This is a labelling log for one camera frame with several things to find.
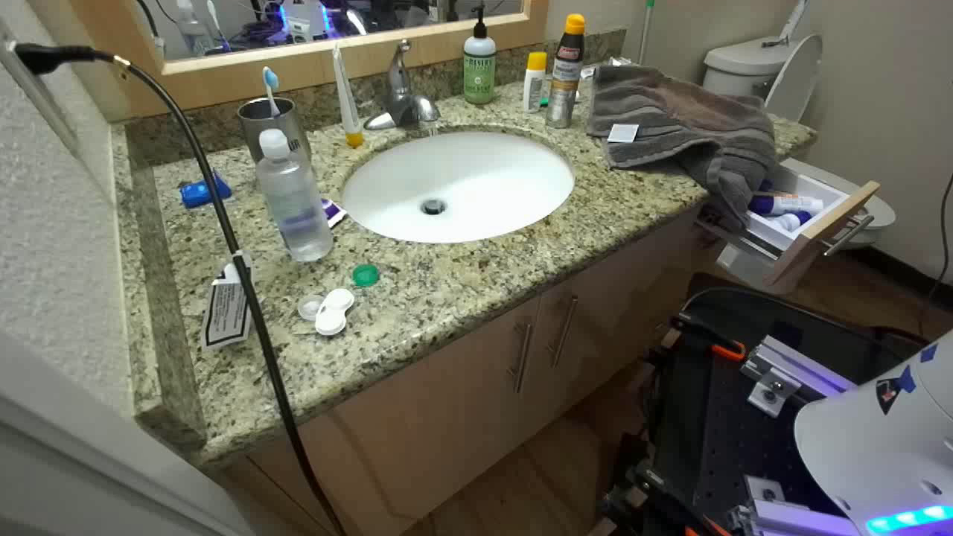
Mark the wood framed mirror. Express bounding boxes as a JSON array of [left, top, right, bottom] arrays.
[[67, 0, 551, 113]]

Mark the white round container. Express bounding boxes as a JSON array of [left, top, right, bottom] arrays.
[[774, 208, 816, 235]]

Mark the small bottle with yellow cap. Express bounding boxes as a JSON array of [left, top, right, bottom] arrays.
[[520, 49, 551, 113]]

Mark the white door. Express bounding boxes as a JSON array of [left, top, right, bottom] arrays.
[[0, 329, 256, 536]]

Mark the black power cable with plug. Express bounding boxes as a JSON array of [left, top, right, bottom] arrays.
[[9, 39, 351, 536]]

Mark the gray towel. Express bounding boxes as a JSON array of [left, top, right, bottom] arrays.
[[582, 63, 797, 235]]

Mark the small blue plastic object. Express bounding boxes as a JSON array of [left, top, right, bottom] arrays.
[[174, 171, 234, 210]]

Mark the white toilet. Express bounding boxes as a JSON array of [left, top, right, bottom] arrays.
[[698, 27, 898, 250]]

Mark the chrome faucet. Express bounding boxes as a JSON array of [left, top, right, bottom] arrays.
[[360, 39, 442, 133]]

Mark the blue purple tube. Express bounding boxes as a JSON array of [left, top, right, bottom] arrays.
[[746, 189, 816, 219]]

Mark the metal cabinet door handle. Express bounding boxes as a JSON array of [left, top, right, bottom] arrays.
[[505, 311, 538, 396], [547, 287, 579, 369]]

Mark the aluminium extrusion bracket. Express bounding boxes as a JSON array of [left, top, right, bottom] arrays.
[[740, 474, 865, 536], [737, 334, 858, 420]]

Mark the green white plastic stick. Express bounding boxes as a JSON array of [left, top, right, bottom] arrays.
[[634, 0, 664, 67]]

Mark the metal toothbrush cup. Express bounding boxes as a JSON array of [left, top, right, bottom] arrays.
[[234, 95, 311, 167]]

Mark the white cable warning tag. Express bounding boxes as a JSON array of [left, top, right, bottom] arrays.
[[198, 258, 256, 351]]

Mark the wooden vanity cabinet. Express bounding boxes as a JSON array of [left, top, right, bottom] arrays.
[[210, 201, 718, 536]]

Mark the blue white toothbrush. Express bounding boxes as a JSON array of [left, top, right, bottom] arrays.
[[259, 63, 281, 119]]

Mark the green round cap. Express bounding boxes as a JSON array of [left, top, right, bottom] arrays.
[[351, 258, 384, 292]]

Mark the open wooden drawer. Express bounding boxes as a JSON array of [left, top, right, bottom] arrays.
[[710, 156, 883, 295]]

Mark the purple packet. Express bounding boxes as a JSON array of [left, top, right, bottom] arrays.
[[319, 194, 351, 232]]

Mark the white round cap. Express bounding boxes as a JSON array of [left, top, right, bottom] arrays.
[[310, 284, 357, 340]]

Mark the clear bottle with white cap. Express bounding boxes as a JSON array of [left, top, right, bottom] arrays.
[[252, 124, 335, 267]]

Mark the white oval sink basin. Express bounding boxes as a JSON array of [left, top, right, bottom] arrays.
[[340, 124, 576, 247]]

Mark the green soap pump bottle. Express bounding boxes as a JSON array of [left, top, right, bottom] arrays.
[[457, 3, 499, 109]]

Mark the black robot cart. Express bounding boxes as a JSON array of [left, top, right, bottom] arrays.
[[603, 284, 931, 536]]

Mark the spray can with orange cap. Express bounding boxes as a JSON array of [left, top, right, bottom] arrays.
[[545, 9, 588, 130]]

